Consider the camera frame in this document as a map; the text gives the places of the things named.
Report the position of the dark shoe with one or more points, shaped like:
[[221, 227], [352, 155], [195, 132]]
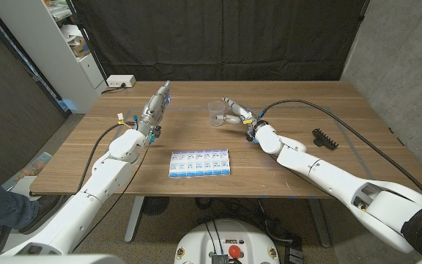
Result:
[[46, 205]]

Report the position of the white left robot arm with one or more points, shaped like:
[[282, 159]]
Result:
[[104, 176]]

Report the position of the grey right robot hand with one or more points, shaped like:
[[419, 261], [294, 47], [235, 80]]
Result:
[[244, 114]]

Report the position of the black curtain backdrop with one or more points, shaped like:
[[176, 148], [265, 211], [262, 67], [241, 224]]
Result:
[[214, 36]]

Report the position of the colourful magazine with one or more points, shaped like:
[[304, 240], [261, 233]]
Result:
[[33, 166]]

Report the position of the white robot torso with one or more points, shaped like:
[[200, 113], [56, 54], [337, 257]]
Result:
[[196, 242]]

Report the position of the white floor platform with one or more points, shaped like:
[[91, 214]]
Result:
[[20, 187]]

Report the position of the white paper stack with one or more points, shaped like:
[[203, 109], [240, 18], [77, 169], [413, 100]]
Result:
[[71, 32]]

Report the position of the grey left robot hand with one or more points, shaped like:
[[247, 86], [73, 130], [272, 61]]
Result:
[[152, 110]]

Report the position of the red emergency button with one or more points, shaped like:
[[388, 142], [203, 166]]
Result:
[[234, 251]]

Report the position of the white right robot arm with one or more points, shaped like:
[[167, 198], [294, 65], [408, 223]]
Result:
[[324, 172]]

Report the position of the cardboard box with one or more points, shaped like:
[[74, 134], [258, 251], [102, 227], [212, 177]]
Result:
[[80, 47]]

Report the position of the blue white pill organizer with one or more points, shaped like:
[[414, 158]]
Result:
[[200, 163]]

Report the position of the black comb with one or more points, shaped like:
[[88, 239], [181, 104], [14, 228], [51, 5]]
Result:
[[324, 139]]

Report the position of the round black floor fan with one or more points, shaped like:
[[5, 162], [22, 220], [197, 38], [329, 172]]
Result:
[[156, 205]]

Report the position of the white shelf cabinet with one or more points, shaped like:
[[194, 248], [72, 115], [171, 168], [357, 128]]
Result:
[[50, 55]]

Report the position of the clear plastic measuring cup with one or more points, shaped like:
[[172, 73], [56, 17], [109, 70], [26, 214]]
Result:
[[214, 109]]

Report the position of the white power strip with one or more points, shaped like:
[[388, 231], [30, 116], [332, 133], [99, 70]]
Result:
[[121, 80]]

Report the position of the white table leg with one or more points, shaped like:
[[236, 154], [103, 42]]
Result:
[[134, 220], [321, 223]]

